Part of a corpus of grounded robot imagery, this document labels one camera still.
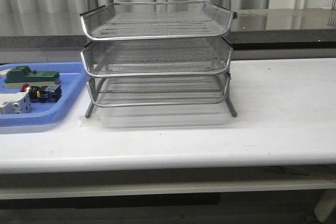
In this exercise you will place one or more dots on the blue plastic tray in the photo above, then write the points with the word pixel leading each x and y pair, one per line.
pixel 72 80

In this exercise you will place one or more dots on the red emergency stop button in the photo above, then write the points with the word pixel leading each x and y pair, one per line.
pixel 49 94

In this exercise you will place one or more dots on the silver mesh tray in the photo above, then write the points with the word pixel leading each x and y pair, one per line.
pixel 157 57
pixel 157 22
pixel 161 90

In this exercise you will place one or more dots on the green terminal block module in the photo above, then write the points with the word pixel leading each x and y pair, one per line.
pixel 21 75

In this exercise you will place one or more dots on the dark stone counter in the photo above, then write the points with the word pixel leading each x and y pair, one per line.
pixel 251 29

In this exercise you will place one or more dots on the white circuit breaker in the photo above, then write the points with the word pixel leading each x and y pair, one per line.
pixel 15 103

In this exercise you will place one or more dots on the white table leg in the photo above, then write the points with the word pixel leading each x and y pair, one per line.
pixel 325 206

